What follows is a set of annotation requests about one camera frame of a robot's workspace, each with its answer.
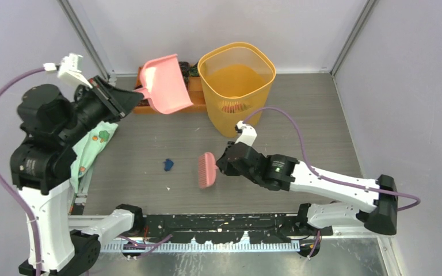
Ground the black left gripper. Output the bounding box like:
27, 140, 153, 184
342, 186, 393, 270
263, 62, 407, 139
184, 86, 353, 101
55, 75, 143, 147

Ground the pink hand brush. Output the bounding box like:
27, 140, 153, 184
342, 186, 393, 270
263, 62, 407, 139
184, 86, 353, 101
198, 152, 218, 189

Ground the pink plastic dustpan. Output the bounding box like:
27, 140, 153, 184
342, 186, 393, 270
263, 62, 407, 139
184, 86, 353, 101
134, 54, 193, 114

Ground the yellow mesh waste basket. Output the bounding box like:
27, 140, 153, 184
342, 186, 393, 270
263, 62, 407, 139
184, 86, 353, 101
197, 42, 276, 137

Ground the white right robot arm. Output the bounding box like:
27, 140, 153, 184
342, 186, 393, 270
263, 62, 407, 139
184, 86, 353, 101
216, 142, 398, 236

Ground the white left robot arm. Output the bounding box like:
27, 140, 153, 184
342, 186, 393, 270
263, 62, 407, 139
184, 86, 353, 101
10, 76, 145, 275

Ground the green patterned cloth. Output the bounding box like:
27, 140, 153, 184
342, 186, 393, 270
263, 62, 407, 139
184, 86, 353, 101
70, 122, 119, 193

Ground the orange compartment tray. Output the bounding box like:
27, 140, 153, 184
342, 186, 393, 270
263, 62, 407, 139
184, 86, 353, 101
133, 77, 207, 114

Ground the dark blue scrap on table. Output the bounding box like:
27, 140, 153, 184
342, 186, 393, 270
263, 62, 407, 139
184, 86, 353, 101
163, 158, 174, 171

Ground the black rolled sock top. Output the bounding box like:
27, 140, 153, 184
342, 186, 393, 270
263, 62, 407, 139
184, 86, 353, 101
178, 62, 190, 85

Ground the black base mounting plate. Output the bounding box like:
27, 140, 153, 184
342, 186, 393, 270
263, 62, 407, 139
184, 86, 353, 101
122, 213, 317, 244

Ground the dark green rolled sock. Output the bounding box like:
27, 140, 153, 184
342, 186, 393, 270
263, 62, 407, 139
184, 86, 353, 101
189, 63, 200, 78

